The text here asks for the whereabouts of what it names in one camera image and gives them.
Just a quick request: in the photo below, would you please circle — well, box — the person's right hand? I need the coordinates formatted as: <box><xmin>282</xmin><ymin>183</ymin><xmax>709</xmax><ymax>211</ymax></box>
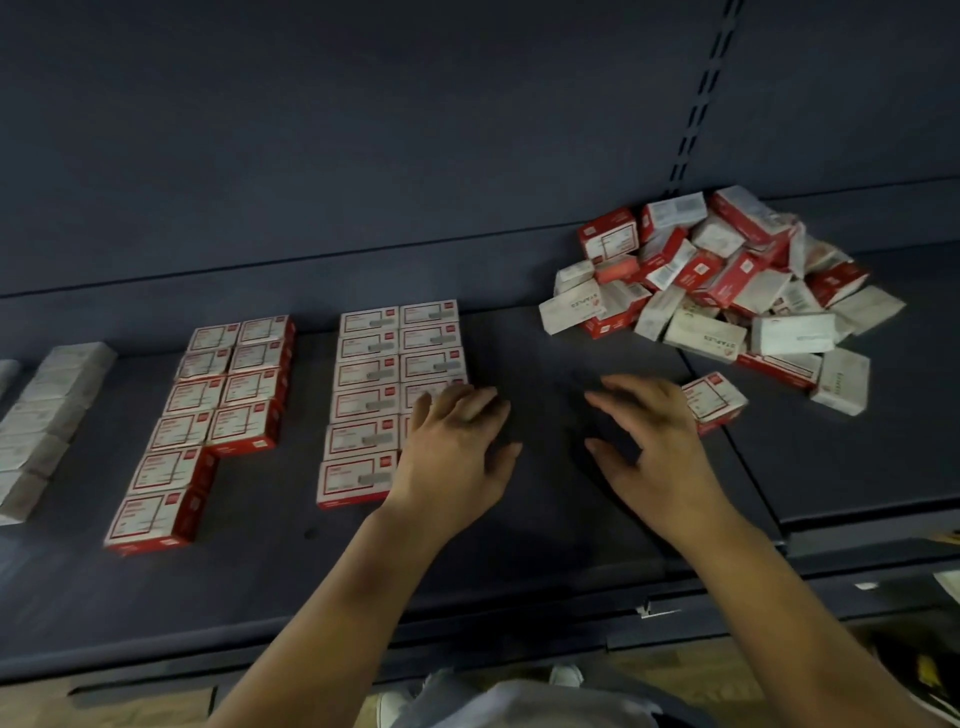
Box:
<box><xmin>582</xmin><ymin>372</ymin><xmax>734</xmax><ymax>545</ymax></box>

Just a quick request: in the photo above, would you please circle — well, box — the person's left hand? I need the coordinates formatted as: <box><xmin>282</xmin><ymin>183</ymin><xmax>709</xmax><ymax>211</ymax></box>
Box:
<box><xmin>382</xmin><ymin>382</ymin><xmax>524</xmax><ymax>545</ymax></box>

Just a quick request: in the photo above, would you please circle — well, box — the pile of red white boxes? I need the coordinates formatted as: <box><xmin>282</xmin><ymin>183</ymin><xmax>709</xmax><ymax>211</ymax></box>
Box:
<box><xmin>540</xmin><ymin>184</ymin><xmax>909</xmax><ymax>419</ymax></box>

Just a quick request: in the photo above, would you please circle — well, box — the dark metal shelf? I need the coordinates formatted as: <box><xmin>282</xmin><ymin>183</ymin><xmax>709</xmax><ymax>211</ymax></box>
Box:
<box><xmin>0</xmin><ymin>0</ymin><xmax>960</xmax><ymax>707</ymax></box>

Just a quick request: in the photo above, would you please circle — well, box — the person's left forearm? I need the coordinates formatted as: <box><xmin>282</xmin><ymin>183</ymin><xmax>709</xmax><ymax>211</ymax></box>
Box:
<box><xmin>207</xmin><ymin>510</ymin><xmax>482</xmax><ymax>728</ymax></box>

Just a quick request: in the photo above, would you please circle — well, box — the person's right forearm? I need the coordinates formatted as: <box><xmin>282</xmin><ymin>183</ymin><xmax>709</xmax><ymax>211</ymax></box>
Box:
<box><xmin>675</xmin><ymin>510</ymin><xmax>947</xmax><ymax>728</ymax></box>

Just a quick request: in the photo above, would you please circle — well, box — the person's grey clothing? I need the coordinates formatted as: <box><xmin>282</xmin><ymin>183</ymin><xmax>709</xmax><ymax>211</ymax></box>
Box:
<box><xmin>397</xmin><ymin>667</ymin><xmax>714</xmax><ymax>728</ymax></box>

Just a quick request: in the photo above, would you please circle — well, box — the black shoe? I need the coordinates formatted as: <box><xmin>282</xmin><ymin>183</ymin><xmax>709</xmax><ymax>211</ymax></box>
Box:
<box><xmin>885</xmin><ymin>630</ymin><xmax>960</xmax><ymax>714</ymax></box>

